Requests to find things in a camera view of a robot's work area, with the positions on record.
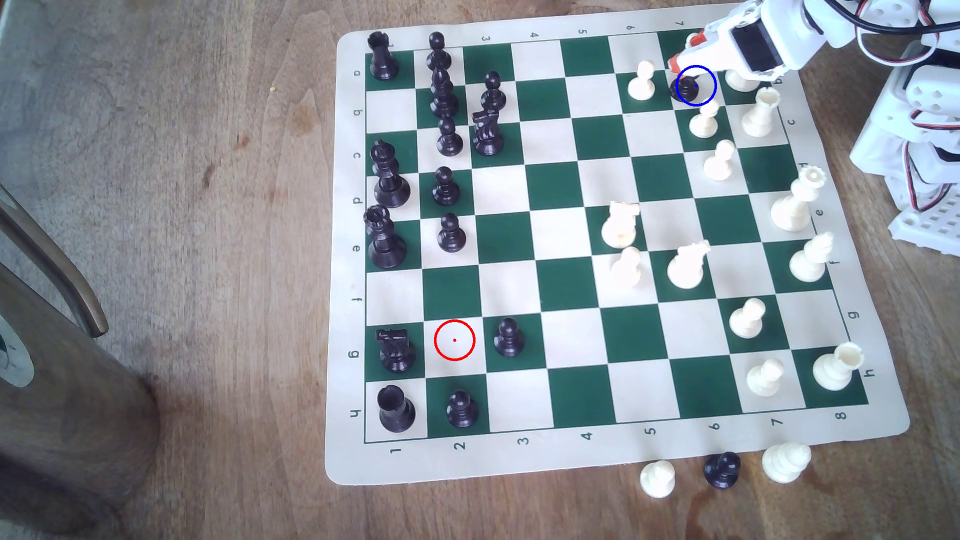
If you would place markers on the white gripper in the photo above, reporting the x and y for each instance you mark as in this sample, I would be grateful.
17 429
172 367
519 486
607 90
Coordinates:
720 42

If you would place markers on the black chess pawn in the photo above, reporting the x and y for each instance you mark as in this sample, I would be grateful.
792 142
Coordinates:
508 341
721 471
686 90
439 56
449 142
462 412
445 191
451 236

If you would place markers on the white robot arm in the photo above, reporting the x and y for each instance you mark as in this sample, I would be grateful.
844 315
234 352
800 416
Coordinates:
930 90

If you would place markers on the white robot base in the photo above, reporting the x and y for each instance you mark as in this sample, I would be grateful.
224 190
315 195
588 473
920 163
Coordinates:
926 236

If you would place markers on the white chess pawn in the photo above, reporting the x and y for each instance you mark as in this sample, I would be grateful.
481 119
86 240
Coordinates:
764 381
626 271
657 481
641 86
704 124
719 165
746 322

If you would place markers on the white chess rook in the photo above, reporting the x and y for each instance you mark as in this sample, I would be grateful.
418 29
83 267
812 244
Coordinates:
831 369
759 116

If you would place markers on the white chess queen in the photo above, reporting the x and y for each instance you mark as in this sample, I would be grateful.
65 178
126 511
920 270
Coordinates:
791 210

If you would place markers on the green white chess board mat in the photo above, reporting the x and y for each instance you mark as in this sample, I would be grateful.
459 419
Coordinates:
570 180

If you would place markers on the white chess knight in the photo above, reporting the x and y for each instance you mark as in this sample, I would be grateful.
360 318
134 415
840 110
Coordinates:
619 229
686 270

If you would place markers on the white chess bishop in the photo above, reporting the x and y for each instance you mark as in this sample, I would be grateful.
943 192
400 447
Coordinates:
806 262
784 463

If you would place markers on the black chess knight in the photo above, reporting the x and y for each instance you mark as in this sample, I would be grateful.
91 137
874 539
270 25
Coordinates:
396 354
487 139

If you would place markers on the black chess bishop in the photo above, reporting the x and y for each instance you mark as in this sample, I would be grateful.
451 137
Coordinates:
443 101

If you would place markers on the black chess rook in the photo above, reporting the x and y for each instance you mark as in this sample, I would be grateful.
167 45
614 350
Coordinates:
396 414
383 64

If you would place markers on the black chess queen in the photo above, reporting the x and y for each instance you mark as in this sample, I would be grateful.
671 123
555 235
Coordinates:
385 251

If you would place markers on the black pawn column three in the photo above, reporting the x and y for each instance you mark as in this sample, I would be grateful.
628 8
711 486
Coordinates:
493 96

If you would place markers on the curved metal bar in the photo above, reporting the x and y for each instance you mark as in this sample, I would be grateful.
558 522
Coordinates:
67 285

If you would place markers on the cylindrical container with label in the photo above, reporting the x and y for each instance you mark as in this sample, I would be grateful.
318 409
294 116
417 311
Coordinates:
75 420

